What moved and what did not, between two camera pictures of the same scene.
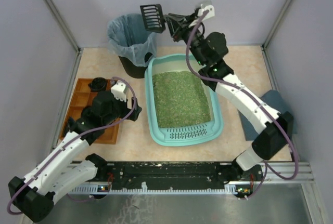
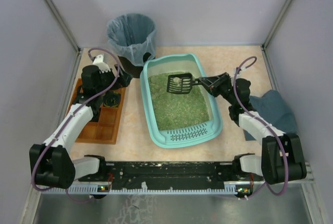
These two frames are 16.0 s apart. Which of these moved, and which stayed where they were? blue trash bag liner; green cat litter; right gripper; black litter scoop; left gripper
Moved: left gripper; right gripper; black litter scoop
Stayed: blue trash bag liner; green cat litter
